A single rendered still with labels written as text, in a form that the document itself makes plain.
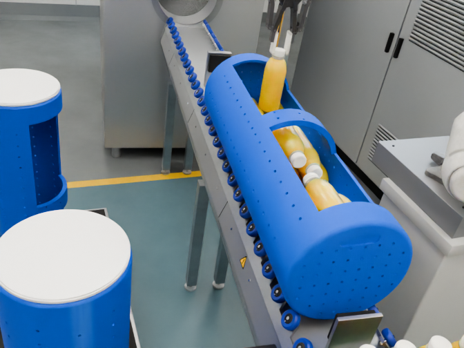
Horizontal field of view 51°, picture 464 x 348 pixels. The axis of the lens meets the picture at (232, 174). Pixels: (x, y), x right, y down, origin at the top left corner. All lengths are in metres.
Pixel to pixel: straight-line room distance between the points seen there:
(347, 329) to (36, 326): 0.61
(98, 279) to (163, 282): 1.43
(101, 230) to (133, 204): 1.76
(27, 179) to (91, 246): 0.75
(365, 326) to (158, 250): 1.69
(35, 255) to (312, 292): 0.58
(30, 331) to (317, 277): 0.58
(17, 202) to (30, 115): 0.35
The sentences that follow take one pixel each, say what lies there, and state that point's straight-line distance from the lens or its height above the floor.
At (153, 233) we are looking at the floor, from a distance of 2.70.
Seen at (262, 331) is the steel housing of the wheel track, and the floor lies 0.86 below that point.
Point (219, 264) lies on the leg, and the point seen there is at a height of 0.17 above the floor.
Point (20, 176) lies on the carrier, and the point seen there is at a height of 0.77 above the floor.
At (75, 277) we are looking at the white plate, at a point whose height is 1.04.
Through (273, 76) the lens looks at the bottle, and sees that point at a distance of 1.56.
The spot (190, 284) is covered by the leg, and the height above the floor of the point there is 0.05.
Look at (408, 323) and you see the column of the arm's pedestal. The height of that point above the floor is 0.66.
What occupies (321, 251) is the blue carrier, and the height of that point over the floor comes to 1.17.
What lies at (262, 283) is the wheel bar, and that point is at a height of 0.92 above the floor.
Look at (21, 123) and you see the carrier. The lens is 1.69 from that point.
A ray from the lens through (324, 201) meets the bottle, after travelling 1.07.
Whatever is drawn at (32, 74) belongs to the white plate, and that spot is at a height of 1.04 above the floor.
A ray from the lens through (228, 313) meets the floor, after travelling 2.35.
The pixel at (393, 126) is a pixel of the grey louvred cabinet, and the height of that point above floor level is 0.52.
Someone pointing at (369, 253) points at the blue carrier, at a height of 1.15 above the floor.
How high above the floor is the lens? 1.78
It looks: 33 degrees down
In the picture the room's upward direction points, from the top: 10 degrees clockwise
